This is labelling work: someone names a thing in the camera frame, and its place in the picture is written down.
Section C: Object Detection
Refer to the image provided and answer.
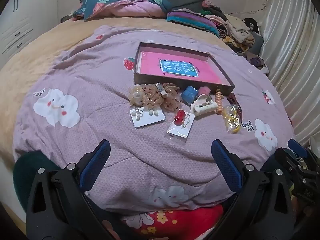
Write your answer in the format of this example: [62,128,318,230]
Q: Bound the striped fleece blanket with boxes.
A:
[167,9,220,37]

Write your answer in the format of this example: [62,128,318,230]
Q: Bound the pink book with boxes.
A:
[137,51,229,85]

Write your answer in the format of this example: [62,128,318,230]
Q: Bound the thin wall cable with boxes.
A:
[230,1,269,17]

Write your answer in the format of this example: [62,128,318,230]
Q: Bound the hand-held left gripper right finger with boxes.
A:
[207,139,295,240]

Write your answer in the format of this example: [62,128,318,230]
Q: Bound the white wardrobe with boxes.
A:
[0,0,63,54]

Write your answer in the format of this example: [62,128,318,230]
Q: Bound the tan mesh bow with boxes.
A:
[162,82,183,112]

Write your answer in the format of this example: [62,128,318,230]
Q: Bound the shallow brown cardboard box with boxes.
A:
[133,42,235,96]

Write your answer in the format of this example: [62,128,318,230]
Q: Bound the dark red hair clip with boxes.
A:
[227,93,243,123]

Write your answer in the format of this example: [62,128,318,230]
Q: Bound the orange spiral hair tie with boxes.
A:
[215,89,224,115]

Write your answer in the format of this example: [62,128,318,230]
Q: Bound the cream curtain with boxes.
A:
[260,0,320,145]

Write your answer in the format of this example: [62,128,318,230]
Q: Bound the bag of yellow hair ties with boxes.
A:
[222,104,242,134]

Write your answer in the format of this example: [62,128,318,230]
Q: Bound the red floral pants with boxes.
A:
[120,204,224,240]

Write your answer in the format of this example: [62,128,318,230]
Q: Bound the white hair claw clip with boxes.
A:
[190,94,218,117]

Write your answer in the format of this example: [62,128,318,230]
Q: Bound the purple printed blanket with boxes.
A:
[12,25,297,214]

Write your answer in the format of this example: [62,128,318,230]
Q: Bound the cherry earrings packet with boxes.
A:
[167,109,195,143]

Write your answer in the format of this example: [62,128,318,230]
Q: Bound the strawberry print quilt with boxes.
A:
[71,0,173,22]

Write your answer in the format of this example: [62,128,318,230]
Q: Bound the beige hair claw clip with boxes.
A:
[129,84,145,105]

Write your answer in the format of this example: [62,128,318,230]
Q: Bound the small blue box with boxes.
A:
[180,86,199,103]

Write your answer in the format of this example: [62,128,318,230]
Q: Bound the white earring card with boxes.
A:
[129,106,166,128]

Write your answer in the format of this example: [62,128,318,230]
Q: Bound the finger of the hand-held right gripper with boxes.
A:
[274,148,305,181]
[287,139,320,171]

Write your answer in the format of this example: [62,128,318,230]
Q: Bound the dark green cloth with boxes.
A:
[12,151,62,212]

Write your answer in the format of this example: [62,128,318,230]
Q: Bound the pile of clothes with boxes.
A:
[200,0,269,74]

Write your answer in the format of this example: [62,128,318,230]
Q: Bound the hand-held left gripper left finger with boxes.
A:
[26,139,118,240]

